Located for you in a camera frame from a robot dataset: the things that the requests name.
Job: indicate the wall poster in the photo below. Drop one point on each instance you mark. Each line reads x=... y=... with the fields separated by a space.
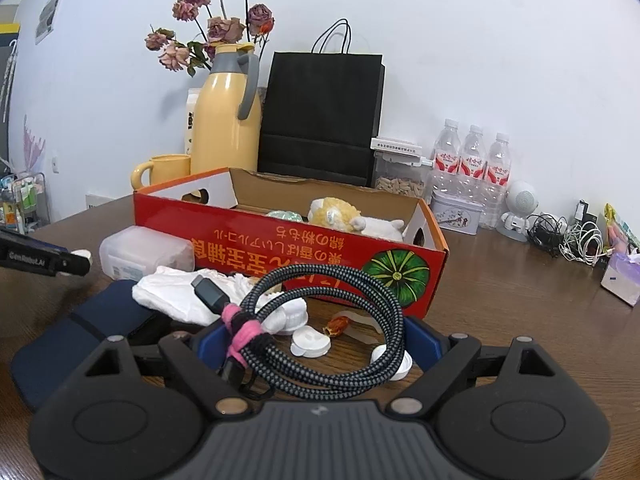
x=50 y=12

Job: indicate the navy blue pouch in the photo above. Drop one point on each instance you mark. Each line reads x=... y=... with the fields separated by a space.
x=65 y=350

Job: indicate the metal storage cart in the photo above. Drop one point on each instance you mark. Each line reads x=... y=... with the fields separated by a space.
x=30 y=200

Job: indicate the red cardboard box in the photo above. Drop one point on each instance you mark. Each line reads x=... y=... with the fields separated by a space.
x=300 y=245

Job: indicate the white round cap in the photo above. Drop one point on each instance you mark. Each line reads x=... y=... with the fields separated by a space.
x=81 y=253
x=404 y=366
x=310 y=344

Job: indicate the white ribbed plastic cap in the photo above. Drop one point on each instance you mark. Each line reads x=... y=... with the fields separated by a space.
x=291 y=312

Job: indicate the yellow mug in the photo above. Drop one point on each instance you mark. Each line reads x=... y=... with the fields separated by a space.
x=170 y=170

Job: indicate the white milk carton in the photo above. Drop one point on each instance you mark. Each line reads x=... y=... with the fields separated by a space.
x=191 y=120

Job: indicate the dried pink rose bouquet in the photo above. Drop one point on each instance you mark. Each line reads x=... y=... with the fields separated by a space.
x=220 y=30

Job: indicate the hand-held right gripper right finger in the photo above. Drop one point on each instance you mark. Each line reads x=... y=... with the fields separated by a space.
x=425 y=345

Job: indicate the pink flower wall sticker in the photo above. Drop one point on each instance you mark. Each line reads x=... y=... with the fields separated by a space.
x=34 y=145

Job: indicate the black paper bag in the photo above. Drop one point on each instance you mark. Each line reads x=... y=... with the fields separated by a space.
x=320 y=110

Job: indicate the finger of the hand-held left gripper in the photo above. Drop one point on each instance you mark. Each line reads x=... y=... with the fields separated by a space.
x=30 y=261
x=45 y=247

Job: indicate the white metal tin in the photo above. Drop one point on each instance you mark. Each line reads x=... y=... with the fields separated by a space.
x=455 y=215

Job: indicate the clear plastic swab container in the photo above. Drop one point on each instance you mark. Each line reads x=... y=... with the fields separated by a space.
x=140 y=255

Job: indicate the wrapped red date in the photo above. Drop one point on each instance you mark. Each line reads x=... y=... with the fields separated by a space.
x=337 y=324

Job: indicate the white wall socket strip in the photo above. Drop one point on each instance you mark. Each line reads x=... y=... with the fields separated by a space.
x=97 y=201

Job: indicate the dark wall panel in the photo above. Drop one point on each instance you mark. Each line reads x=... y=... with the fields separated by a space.
x=6 y=70

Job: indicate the iridescent green white bag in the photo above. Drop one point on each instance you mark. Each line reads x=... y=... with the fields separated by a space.
x=284 y=215

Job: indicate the purple tissue box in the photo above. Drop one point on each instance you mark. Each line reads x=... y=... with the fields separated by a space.
x=622 y=280

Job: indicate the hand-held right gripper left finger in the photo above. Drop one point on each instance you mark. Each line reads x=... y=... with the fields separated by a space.
x=207 y=345

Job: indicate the colourful snack packets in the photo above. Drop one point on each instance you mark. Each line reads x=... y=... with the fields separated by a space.
x=620 y=230

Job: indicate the white robot toy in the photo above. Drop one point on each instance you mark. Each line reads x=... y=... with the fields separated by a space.
x=522 y=200

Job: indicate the clear water bottle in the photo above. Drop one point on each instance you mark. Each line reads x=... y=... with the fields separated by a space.
x=472 y=165
x=446 y=160
x=499 y=175

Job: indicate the clear jar of seeds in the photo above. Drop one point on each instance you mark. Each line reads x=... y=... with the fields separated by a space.
x=400 y=180

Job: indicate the yellow white plush toy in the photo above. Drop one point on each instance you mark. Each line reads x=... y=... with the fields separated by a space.
x=340 y=212

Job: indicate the yellow thermos jug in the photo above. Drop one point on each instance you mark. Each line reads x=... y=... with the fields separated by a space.
x=220 y=125

